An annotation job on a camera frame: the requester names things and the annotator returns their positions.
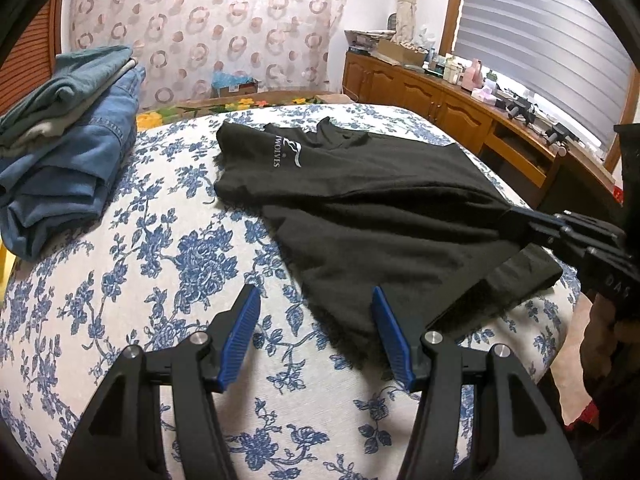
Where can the stack of papers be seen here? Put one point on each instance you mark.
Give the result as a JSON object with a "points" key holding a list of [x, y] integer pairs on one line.
{"points": [[367, 39]]}

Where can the group of small bottles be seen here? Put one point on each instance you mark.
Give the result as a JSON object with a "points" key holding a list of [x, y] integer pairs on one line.
{"points": [[445, 65]]}

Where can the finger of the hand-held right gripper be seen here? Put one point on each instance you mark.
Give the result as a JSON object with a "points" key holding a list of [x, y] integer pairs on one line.
{"points": [[545, 240], [540, 217]]}

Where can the blue floral bedsheet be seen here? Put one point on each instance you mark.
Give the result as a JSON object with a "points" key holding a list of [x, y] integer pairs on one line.
{"points": [[150, 270]]}

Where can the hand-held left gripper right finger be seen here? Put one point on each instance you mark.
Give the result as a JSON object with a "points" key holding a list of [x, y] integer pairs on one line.
{"points": [[392, 335]]}

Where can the open cardboard box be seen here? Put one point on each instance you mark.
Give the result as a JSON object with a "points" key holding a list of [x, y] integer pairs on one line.
{"points": [[397, 52]]}

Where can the pink tissue box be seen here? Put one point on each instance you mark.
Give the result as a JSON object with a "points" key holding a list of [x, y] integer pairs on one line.
{"points": [[483, 94]]}

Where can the beige lace curtain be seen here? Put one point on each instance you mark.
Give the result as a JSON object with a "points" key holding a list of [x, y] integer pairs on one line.
{"points": [[407, 5]]}

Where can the black device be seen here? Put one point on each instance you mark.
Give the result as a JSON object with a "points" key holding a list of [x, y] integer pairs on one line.
{"points": [[517, 107], [560, 135]]}

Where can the colourful flower blanket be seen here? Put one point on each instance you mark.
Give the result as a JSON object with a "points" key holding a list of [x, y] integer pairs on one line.
{"points": [[200, 107]]}

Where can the folded teal garment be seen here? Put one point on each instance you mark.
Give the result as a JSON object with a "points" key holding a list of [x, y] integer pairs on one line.
{"points": [[65, 85]]}

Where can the black t-shirt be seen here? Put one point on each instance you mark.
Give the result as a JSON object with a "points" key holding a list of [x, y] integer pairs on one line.
{"points": [[375, 200]]}

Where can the circle patterned curtain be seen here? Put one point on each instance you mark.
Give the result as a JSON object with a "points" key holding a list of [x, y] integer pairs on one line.
{"points": [[210, 25]]}

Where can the yellow object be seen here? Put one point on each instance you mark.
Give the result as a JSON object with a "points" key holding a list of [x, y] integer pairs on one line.
{"points": [[2, 272]]}

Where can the folded blue jeans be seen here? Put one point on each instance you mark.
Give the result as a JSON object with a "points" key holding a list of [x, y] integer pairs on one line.
{"points": [[65, 175]]}

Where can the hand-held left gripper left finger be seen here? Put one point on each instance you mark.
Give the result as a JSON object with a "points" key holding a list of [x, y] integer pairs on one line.
{"points": [[240, 330]]}

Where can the cardboard box with blue contents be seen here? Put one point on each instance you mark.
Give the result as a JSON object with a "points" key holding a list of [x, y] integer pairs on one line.
{"points": [[232, 85]]}

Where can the pink bottle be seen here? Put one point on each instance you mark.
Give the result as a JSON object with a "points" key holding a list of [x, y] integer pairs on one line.
{"points": [[472, 75]]}

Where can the wooden slatted door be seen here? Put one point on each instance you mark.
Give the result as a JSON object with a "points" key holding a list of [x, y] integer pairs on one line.
{"points": [[30, 60]]}

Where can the wooden sideboard cabinet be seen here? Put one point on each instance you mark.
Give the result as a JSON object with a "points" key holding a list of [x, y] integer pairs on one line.
{"points": [[425, 95]]}

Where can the grey window blind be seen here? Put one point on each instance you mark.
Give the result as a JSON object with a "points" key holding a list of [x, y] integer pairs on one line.
{"points": [[540, 25]]}

